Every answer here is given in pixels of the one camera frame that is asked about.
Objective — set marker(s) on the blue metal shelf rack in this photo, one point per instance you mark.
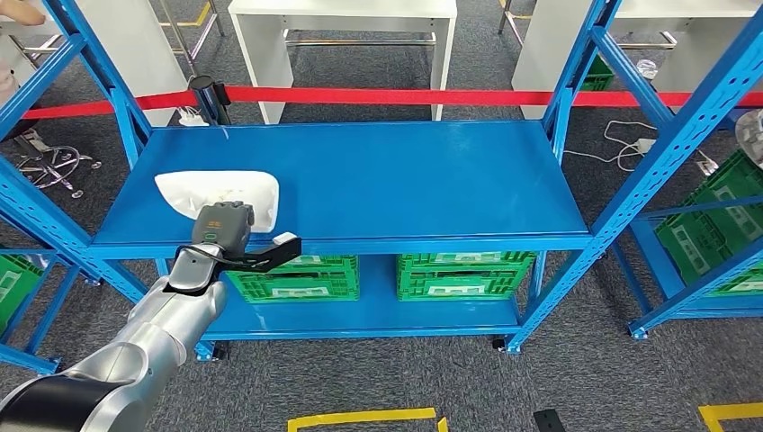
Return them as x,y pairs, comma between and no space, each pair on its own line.
387,179
36,358
658,256

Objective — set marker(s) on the clear plastic bottle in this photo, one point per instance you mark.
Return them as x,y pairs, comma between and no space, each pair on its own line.
647,68

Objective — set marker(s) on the black stool chrome base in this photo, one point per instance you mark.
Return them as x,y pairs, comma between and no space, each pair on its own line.
55,160

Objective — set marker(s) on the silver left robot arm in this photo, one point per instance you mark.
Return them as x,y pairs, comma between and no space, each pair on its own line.
161,334

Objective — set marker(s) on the yellow floor tape square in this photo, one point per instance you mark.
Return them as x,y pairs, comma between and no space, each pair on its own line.
733,411

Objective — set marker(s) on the white power strip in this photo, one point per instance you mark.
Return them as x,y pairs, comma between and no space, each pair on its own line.
645,145
192,118

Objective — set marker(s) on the black barrier post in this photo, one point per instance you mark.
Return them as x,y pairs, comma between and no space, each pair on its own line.
208,98

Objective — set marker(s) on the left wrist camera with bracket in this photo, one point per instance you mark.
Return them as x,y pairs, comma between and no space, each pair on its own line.
280,253

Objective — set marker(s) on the person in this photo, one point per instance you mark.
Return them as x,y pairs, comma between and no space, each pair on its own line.
21,13

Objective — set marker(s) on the white plastic shell part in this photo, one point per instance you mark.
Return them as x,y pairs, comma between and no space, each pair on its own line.
238,191

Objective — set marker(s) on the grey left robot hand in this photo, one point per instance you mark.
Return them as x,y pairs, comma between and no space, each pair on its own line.
223,226

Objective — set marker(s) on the red barrier belt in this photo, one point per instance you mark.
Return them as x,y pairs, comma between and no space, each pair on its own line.
89,107
417,96

